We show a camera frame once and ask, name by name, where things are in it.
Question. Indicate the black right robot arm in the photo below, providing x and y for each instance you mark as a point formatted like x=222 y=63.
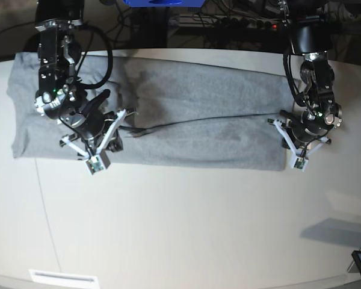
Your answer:
x=62 y=95

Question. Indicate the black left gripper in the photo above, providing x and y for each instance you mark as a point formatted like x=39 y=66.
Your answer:
x=307 y=131

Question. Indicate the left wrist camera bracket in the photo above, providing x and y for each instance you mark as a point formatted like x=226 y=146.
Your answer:
x=299 y=153

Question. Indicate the grey T-shirt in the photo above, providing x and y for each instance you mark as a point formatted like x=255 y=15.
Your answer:
x=188 y=114

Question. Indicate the blue plastic mount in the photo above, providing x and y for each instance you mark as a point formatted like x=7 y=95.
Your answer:
x=164 y=3

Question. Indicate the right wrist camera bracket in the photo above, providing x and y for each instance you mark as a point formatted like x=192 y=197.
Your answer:
x=99 y=160

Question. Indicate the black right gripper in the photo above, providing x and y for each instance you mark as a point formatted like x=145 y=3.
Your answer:
x=91 y=130

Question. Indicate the white label strip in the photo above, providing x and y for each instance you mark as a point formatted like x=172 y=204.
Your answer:
x=62 y=279

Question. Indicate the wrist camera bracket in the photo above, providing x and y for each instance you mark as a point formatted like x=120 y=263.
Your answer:
x=299 y=153
x=99 y=160

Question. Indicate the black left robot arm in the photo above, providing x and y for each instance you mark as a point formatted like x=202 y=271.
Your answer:
x=310 y=77

